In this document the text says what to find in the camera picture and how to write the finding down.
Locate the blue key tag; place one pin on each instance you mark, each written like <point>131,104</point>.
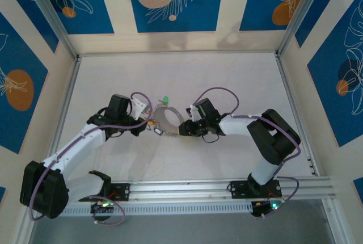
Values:
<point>158,132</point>

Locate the perforated metal key holder plate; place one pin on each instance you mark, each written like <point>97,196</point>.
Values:
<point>160,116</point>

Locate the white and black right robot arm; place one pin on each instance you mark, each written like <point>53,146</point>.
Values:
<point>238,126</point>

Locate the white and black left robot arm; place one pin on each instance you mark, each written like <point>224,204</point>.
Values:
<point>76,147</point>

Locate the green key tag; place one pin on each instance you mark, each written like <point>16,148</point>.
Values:
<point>165,100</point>

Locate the aluminium table side rail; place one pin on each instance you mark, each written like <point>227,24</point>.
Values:
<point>68,96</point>
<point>292,102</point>

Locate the aluminium mounting rail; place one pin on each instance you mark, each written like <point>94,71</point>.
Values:
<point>181,188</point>

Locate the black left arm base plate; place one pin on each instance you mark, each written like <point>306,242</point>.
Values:
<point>122,191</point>

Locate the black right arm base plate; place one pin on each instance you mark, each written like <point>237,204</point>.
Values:
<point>238,188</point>

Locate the aluminium frame post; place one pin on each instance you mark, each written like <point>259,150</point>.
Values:
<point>300,14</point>
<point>51,17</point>

